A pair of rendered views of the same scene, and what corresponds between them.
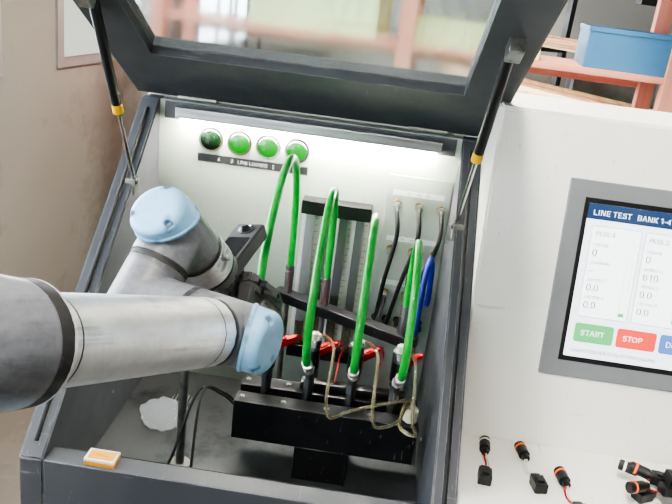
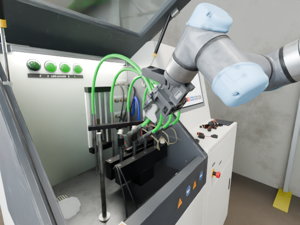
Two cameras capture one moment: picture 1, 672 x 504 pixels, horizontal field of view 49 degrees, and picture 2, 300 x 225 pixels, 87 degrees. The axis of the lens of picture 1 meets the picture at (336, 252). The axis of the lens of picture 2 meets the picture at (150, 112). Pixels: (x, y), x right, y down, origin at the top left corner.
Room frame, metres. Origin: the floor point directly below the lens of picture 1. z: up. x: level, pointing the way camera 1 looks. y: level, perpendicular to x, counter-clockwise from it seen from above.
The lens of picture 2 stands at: (0.75, 0.55, 1.32)
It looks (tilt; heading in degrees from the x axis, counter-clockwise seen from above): 11 degrees down; 306
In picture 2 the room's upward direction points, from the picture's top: straight up
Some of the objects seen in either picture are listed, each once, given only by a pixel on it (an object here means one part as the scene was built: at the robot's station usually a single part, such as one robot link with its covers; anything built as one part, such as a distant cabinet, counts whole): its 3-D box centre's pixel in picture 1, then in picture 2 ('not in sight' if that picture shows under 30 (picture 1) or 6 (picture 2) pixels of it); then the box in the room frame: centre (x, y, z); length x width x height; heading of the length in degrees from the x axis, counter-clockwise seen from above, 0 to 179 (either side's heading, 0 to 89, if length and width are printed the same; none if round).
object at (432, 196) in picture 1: (410, 251); (121, 99); (1.47, -0.15, 1.20); 0.13 x 0.03 x 0.31; 87
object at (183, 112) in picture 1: (308, 129); (82, 57); (1.49, 0.09, 1.43); 0.54 x 0.03 x 0.02; 87
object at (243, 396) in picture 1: (323, 433); (140, 164); (1.22, -0.02, 0.91); 0.34 x 0.10 x 0.15; 87
